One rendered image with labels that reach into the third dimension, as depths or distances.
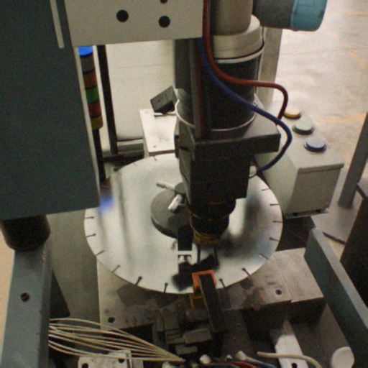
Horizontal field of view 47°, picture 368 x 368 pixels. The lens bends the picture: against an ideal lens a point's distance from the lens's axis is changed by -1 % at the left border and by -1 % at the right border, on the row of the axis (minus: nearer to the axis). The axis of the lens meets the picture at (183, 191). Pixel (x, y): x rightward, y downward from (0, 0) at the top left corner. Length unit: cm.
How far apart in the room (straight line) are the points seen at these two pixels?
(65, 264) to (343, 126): 223
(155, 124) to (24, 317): 63
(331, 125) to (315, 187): 187
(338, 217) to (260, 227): 146
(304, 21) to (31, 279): 52
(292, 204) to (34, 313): 66
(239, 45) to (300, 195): 66
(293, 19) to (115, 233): 43
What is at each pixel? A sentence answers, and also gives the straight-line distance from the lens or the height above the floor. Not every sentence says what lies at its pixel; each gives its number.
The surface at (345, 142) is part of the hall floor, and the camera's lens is 271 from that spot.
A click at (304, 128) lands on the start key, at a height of 91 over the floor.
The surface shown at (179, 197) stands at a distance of 68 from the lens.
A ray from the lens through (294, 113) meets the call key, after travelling 109.
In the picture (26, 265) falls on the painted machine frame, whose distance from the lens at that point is 56.
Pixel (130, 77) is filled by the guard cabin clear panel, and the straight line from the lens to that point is 109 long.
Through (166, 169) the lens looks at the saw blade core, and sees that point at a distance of 81.
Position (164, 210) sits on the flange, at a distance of 71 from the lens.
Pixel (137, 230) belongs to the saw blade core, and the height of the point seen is 95.
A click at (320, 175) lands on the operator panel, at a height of 87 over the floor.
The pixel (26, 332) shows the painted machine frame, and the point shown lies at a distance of 50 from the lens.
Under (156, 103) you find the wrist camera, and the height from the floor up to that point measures 108.
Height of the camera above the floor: 145
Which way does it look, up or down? 42 degrees down
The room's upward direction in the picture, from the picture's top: straight up
